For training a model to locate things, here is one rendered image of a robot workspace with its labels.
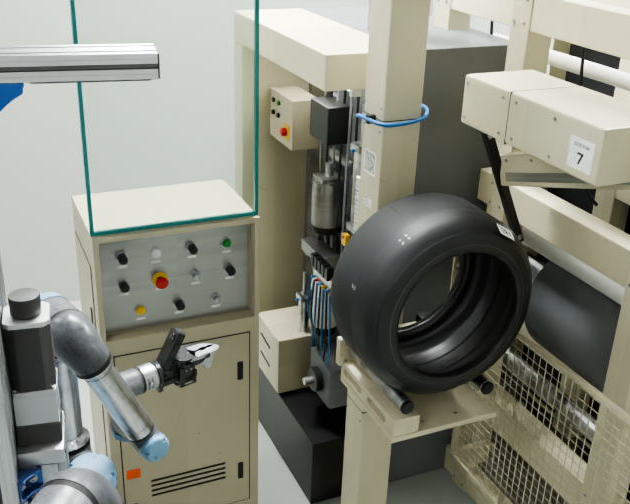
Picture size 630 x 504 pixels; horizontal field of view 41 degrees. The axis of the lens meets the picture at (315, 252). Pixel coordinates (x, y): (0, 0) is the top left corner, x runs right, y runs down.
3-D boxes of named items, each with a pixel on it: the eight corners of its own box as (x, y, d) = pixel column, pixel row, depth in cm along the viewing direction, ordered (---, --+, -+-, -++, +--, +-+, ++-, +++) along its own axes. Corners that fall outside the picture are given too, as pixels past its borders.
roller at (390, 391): (348, 356, 272) (349, 344, 270) (361, 354, 274) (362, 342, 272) (400, 416, 243) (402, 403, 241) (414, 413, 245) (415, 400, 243)
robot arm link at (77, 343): (97, 319, 188) (182, 444, 218) (75, 300, 195) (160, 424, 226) (55, 352, 183) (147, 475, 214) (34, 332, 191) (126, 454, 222)
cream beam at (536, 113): (458, 122, 254) (463, 73, 248) (526, 116, 264) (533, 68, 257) (593, 188, 204) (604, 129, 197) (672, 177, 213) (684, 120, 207)
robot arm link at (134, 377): (96, 401, 223) (94, 374, 220) (133, 387, 230) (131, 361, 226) (110, 415, 218) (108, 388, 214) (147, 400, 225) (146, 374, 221)
